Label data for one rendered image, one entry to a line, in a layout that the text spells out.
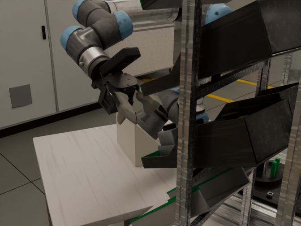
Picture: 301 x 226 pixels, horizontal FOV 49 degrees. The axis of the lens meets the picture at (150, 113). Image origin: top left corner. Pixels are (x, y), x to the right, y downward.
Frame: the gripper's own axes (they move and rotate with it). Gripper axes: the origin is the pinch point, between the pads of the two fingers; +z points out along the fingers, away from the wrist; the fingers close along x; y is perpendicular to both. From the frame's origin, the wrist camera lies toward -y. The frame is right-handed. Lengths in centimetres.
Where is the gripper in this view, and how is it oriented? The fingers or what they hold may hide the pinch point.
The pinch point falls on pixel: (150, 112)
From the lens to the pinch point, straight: 73.6
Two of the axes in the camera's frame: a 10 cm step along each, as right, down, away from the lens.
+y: -3.0, 7.3, 6.2
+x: -7.3, 2.4, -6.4
